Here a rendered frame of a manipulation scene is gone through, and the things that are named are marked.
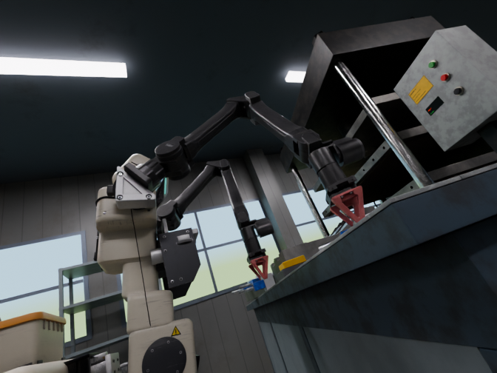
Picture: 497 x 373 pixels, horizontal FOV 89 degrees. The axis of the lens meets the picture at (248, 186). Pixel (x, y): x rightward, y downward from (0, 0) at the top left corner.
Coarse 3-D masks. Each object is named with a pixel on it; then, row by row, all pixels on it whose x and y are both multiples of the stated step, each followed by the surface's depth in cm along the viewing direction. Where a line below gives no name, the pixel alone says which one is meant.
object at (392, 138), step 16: (336, 64) 145; (352, 80) 137; (368, 96) 132; (368, 112) 130; (384, 128) 124; (400, 144) 119; (400, 160) 119; (416, 160) 115; (416, 176) 113; (304, 192) 236; (320, 224) 222
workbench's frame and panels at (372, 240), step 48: (432, 192) 20; (480, 192) 20; (384, 240) 22; (432, 240) 23; (480, 240) 21; (288, 288) 56; (336, 288) 45; (384, 288) 31; (432, 288) 24; (480, 288) 20; (288, 336) 96; (336, 336) 51; (384, 336) 35; (432, 336) 26; (480, 336) 21
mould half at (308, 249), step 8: (368, 208) 89; (344, 224) 92; (320, 240) 82; (328, 240) 83; (288, 248) 81; (296, 248) 81; (304, 248) 81; (312, 248) 81; (280, 256) 83; (288, 256) 79; (296, 256) 80; (280, 264) 86
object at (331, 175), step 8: (328, 168) 59; (336, 168) 59; (320, 176) 61; (328, 176) 59; (336, 176) 58; (344, 176) 58; (352, 176) 55; (328, 184) 59; (336, 184) 55; (344, 184) 57; (352, 184) 57
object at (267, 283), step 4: (268, 276) 91; (272, 276) 91; (260, 280) 90; (264, 280) 90; (268, 280) 90; (272, 280) 90; (252, 284) 91; (256, 284) 89; (260, 284) 90; (264, 284) 90; (268, 284) 90; (272, 284) 90; (248, 288) 90; (252, 288) 90; (256, 288) 89; (260, 288) 89; (264, 288) 92; (268, 288) 89; (240, 292) 89
